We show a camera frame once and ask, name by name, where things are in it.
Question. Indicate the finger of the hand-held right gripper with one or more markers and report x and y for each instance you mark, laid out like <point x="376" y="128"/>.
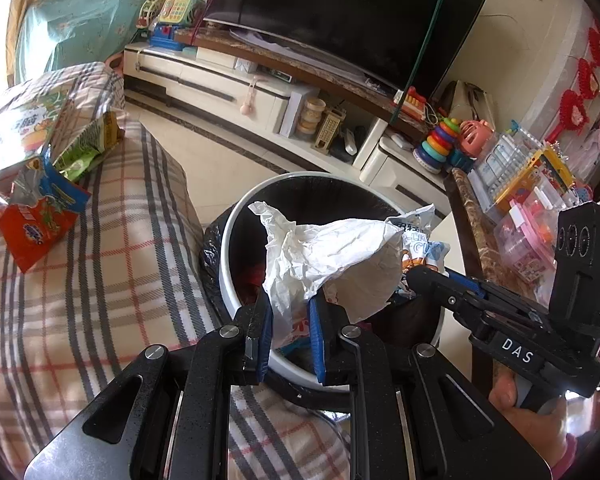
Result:
<point x="440" y="292"/>
<point x="505" y="300"/>

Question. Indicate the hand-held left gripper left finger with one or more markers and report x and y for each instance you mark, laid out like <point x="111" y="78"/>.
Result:
<point x="266" y="340"/>

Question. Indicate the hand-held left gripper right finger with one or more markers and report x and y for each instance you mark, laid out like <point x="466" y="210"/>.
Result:
<point x="319" y="345"/>

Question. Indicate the white blue snack wrapper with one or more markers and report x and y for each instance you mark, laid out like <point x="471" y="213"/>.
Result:
<point x="420" y="250"/>

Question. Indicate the white paper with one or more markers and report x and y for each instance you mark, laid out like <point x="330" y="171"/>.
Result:
<point x="320" y="255"/>

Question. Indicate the white bin with black liner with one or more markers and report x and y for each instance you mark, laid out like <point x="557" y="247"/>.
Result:
<point x="290" y="195"/>

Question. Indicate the person's right hand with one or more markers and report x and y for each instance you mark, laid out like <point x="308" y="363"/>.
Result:
<point x="530" y="430"/>

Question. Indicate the pink plastic box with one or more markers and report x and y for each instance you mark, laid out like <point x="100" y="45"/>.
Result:
<point x="525" y="240"/>

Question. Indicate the brown marble counter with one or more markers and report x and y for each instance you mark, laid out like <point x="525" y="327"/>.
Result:
<point x="475" y="220"/>

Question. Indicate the clear plastic toy box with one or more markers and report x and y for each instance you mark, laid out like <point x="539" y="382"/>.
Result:
<point x="520" y="165"/>

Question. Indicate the pink toy fan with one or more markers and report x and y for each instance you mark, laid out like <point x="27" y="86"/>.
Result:
<point x="472" y="139"/>

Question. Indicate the white remote control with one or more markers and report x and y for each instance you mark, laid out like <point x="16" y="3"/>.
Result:
<point x="350" y="142"/>

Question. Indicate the red toy telephone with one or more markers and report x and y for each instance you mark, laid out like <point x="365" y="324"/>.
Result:
<point x="410" y="105"/>

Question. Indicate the beige bag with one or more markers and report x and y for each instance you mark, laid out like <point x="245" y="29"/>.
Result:
<point x="462" y="102"/>

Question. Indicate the wooden abacus toy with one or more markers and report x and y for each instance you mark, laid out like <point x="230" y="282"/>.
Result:
<point x="327" y="132"/>

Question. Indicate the stack of cream round tins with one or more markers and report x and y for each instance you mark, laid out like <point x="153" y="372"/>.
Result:
<point x="312" y="120"/>

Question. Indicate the white flat box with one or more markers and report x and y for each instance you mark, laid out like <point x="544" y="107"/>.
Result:
<point x="295" y="112"/>

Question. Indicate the pink massage hammer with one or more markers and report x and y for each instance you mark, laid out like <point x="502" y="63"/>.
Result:
<point x="249" y="102"/>

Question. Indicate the red snack packet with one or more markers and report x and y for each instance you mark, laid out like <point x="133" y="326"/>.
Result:
<point x="30" y="230"/>

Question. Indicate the green snack packet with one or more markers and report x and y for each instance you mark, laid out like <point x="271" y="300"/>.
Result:
<point x="87" y="150"/>

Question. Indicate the green thin rod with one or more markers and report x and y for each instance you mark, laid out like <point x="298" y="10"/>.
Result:
<point x="430" y="30"/>

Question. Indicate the black set-top box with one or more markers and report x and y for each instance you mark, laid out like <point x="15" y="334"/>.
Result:
<point x="283" y="75"/>

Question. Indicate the small white box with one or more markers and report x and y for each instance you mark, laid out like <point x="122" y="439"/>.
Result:
<point x="244" y="64"/>

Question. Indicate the white television stand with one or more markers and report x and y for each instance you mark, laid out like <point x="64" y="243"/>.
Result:
<point x="190" y="72"/>

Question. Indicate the black flat television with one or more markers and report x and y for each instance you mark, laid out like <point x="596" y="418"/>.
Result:
<point x="340" y="10"/>

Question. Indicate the pink kettlebell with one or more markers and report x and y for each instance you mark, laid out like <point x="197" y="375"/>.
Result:
<point x="115" y="61"/>

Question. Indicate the blue toy cash register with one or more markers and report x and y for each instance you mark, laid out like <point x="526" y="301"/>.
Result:
<point x="166" y="39"/>

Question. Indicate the large printed snack packet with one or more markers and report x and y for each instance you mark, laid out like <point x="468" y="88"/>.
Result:
<point x="25" y="125"/>

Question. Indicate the yellow green toy phone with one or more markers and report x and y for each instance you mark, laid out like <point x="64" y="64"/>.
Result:
<point x="177" y="12"/>

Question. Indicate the red thin rod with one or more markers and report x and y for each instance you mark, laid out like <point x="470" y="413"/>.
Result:
<point x="212" y="0"/>

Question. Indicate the white pink toy basket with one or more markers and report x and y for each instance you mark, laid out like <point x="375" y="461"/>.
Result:
<point x="149" y="12"/>

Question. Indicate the teal floral cover cloth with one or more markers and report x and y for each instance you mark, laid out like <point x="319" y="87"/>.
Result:
<point x="70" y="30"/>

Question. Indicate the red paper wall decoration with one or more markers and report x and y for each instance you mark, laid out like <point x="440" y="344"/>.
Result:
<point x="585" y="80"/>

